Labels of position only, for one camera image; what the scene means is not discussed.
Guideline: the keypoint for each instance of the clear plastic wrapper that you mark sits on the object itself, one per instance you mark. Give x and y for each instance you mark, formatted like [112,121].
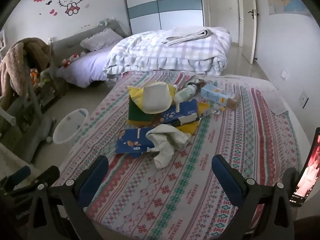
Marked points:
[212,110]

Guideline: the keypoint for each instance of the grey baby stroller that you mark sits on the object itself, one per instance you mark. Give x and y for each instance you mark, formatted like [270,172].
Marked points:
[27,125]

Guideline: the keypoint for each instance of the white wall switch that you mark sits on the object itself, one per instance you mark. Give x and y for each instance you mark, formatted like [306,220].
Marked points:
[303,99]

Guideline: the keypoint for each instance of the white and teal wardrobe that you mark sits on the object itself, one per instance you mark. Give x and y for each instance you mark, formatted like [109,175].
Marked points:
[162,7]

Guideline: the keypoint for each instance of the lavender bed sheet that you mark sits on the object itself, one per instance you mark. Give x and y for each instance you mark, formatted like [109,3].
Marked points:
[85,67]

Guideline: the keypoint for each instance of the smartphone with lit screen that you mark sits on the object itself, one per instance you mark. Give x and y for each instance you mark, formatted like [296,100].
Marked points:
[310,170]

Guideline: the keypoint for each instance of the white wall socket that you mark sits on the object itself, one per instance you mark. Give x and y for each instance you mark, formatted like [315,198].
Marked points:
[284,75]

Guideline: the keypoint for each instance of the white paper bag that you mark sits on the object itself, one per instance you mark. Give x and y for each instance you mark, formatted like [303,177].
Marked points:
[170,140]

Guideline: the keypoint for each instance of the dark brown wrapper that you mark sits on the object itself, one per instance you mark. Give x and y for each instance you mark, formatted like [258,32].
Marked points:
[197,81]

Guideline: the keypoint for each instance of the patterned bedsheet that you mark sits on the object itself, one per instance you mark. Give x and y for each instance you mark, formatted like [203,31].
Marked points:
[200,192]

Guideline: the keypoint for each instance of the small toy on headboard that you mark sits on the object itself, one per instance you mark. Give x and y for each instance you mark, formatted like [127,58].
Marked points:
[106,22]

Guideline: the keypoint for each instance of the red and white plush toys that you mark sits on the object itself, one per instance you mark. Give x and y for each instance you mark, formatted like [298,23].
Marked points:
[72,58]

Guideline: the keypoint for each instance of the plaid pillow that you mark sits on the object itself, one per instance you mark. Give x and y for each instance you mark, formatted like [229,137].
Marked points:
[101,40]

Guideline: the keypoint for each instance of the white paper bowl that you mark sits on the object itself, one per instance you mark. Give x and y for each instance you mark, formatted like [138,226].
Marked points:
[156,98]

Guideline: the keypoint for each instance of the white plastic bottle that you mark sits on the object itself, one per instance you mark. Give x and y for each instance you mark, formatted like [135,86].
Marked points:
[186,93]

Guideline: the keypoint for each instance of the brown fleece blanket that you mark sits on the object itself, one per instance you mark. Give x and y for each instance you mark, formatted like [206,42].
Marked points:
[17,65]

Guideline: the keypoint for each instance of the blue snack box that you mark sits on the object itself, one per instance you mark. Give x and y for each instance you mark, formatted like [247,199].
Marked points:
[132,142]
[178,112]

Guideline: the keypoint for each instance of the colourful stuffed toys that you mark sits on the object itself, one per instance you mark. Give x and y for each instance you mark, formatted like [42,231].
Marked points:
[36,76]

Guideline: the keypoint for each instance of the white door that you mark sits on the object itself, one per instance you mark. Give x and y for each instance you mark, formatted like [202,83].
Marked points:
[248,25]

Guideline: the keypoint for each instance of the green box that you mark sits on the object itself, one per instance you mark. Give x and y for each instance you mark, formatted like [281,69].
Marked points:
[137,112]

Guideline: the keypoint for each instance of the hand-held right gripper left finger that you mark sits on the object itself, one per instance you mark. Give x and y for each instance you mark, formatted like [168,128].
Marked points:
[93,182]

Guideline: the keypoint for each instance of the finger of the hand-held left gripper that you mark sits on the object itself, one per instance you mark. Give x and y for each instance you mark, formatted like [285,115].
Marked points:
[48,174]
[22,173]

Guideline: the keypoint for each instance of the folded striped cloth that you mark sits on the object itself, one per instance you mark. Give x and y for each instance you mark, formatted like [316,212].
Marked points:
[190,37]

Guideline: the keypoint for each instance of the light blue carton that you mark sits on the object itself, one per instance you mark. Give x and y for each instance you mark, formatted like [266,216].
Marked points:
[216,95]

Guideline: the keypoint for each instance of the white plastic basket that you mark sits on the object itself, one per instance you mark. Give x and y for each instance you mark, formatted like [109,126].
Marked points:
[71,126]

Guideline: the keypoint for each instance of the yellow plastic bag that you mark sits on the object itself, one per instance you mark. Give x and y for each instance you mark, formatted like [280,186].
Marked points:
[135,92]

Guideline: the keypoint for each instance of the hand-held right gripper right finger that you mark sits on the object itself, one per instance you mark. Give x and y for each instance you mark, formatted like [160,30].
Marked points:
[228,182]

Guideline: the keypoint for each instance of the grey bed headboard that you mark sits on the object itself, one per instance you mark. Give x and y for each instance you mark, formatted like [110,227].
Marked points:
[67,42]

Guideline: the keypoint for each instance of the plaid quilt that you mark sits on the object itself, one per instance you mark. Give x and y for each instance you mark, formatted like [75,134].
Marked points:
[162,55]

